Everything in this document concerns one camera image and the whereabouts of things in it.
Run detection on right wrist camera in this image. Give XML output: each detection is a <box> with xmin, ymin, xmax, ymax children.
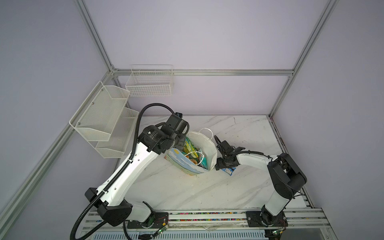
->
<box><xmin>214</xmin><ymin>135</ymin><xmax>233</xmax><ymax>153</ymax></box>

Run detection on orange Fox's candy bag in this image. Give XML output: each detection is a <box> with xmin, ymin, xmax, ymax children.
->
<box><xmin>186</xmin><ymin>155</ymin><xmax>204</xmax><ymax>165</ymax></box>

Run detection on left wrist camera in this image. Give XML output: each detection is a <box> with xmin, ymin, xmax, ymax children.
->
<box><xmin>161</xmin><ymin>113</ymin><xmax>190</xmax><ymax>138</ymax></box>

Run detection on aluminium frame posts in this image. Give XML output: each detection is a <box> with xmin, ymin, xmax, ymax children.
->
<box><xmin>1</xmin><ymin>1</ymin><xmax>338</xmax><ymax>238</ymax></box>

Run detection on white mesh shelf upper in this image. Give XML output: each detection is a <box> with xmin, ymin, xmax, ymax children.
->
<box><xmin>69</xmin><ymin>85</ymin><xmax>130</xmax><ymax>142</ymax></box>

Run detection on blue snack packet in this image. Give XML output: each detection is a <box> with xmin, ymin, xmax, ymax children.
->
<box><xmin>222</xmin><ymin>168</ymin><xmax>236</xmax><ymax>176</ymax></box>

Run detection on green candy bag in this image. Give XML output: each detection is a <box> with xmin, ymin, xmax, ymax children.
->
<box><xmin>183</xmin><ymin>137</ymin><xmax>198</xmax><ymax>158</ymax></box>

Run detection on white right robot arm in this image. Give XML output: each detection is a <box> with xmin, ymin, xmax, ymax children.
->
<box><xmin>215</xmin><ymin>140</ymin><xmax>308</xmax><ymax>227</ymax></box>

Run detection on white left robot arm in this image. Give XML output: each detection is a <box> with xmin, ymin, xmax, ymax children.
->
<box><xmin>85</xmin><ymin>121</ymin><xmax>190</xmax><ymax>227</ymax></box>

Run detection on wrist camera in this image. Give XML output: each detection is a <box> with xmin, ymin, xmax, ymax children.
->
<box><xmin>214</xmin><ymin>135</ymin><xmax>233</xmax><ymax>153</ymax></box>
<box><xmin>161</xmin><ymin>113</ymin><xmax>190</xmax><ymax>138</ymax></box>

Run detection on white mesh shelf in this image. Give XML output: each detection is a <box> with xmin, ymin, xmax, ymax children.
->
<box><xmin>96</xmin><ymin>108</ymin><xmax>139</xmax><ymax>159</ymax></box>
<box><xmin>69</xmin><ymin>85</ymin><xmax>130</xmax><ymax>142</ymax></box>

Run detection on white mesh shelf lower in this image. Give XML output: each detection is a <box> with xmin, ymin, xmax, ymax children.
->
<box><xmin>96</xmin><ymin>108</ymin><xmax>139</xmax><ymax>159</ymax></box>

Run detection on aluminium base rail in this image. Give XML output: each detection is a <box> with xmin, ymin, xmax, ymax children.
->
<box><xmin>90</xmin><ymin>208</ymin><xmax>337</xmax><ymax>240</ymax></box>

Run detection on white printed paper bag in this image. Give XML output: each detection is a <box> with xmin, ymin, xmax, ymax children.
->
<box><xmin>165</xmin><ymin>128</ymin><xmax>218</xmax><ymax>176</ymax></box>

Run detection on white wire basket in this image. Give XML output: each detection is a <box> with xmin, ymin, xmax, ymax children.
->
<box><xmin>126</xmin><ymin>65</ymin><xmax>174</xmax><ymax>97</ymax></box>

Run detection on teal Fox's candy bag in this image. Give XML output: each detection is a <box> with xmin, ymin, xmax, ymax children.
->
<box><xmin>198</xmin><ymin>149</ymin><xmax>208</xmax><ymax>169</ymax></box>

